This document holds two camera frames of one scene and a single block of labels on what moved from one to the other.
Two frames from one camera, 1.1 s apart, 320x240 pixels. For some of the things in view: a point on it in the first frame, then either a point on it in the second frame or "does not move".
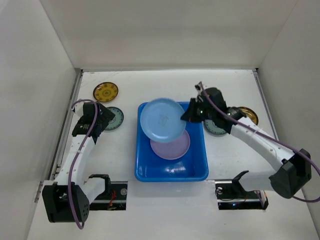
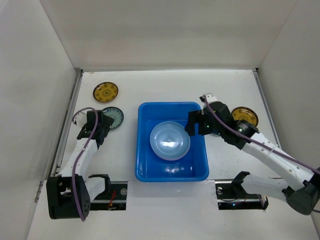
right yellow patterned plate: x=250 y=114 does not move
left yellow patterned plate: x=105 y=91 does not move
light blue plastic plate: x=160 y=119 -> x=170 y=140
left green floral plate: x=117 y=121 does not move
